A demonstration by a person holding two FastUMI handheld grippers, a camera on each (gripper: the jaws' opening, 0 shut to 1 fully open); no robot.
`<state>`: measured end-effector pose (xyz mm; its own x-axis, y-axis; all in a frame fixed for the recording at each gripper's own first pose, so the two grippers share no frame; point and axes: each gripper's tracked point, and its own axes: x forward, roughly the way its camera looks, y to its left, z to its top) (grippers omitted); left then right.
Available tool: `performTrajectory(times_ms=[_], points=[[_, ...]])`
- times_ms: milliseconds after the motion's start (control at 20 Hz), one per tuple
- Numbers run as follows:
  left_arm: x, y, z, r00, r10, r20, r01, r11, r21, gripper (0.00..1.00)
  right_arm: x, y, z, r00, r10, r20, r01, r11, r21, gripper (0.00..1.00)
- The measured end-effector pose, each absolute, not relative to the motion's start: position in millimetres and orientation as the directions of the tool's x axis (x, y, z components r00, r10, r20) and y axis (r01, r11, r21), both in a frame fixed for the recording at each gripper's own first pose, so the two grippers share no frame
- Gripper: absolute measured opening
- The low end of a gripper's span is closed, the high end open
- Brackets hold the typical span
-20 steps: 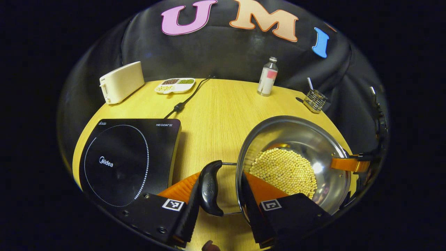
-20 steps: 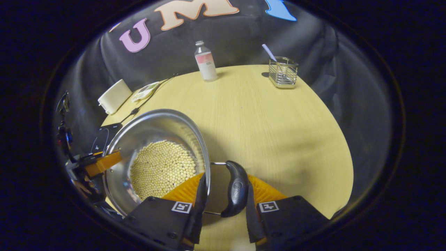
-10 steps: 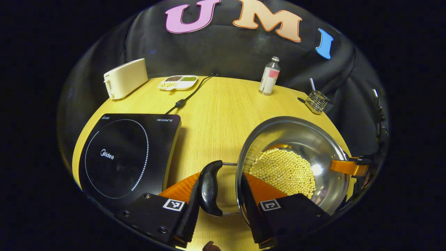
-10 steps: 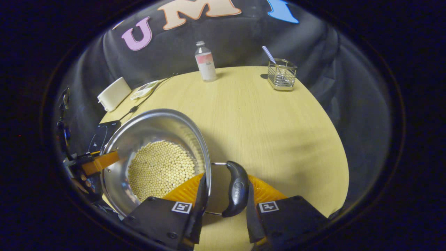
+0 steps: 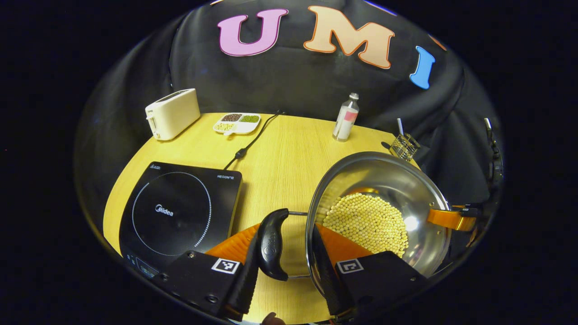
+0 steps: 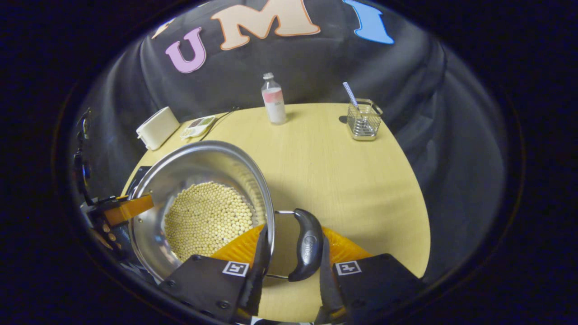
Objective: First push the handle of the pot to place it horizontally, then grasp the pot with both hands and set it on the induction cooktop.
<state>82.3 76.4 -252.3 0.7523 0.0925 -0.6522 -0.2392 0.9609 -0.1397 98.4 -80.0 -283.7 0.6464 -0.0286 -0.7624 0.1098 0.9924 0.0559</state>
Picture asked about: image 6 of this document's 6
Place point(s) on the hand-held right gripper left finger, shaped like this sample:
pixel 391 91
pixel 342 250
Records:
pixel 260 275

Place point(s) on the pile of yellow soybeans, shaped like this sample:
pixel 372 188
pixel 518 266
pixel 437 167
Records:
pixel 207 221

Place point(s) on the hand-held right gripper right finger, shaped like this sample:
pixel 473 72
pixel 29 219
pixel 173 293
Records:
pixel 329 289

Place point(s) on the white divided bean dish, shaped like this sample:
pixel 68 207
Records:
pixel 198 127

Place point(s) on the clear glass holder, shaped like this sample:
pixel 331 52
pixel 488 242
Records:
pixel 363 126

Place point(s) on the white toaster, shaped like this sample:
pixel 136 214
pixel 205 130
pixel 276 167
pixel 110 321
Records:
pixel 158 127

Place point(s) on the striped drinking straw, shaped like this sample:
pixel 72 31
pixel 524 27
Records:
pixel 350 92

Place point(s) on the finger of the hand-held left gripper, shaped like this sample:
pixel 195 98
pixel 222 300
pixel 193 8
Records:
pixel 131 210

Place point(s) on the stainless steel pot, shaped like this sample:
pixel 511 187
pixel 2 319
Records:
pixel 198 164

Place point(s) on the clear bottle with pink label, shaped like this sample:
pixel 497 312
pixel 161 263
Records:
pixel 274 104

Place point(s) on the black induction cooktop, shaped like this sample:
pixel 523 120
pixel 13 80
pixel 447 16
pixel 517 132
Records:
pixel 137 175

